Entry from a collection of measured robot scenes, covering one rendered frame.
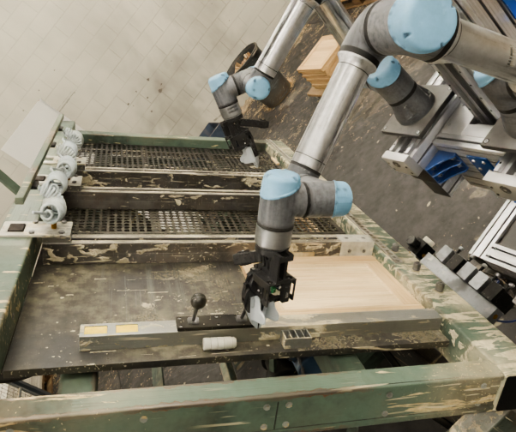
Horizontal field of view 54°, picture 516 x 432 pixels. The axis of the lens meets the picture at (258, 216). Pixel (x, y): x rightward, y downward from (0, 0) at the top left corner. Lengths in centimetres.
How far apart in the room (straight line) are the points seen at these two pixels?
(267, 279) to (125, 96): 576
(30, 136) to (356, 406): 450
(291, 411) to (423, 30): 80
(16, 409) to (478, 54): 113
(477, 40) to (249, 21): 606
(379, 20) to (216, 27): 591
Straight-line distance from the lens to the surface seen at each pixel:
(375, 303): 153
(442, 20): 108
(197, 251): 161
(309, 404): 112
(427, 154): 192
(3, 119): 666
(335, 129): 114
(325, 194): 101
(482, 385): 133
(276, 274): 101
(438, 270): 183
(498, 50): 122
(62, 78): 662
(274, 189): 96
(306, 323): 132
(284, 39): 168
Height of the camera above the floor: 202
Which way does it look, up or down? 26 degrees down
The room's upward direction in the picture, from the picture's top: 52 degrees counter-clockwise
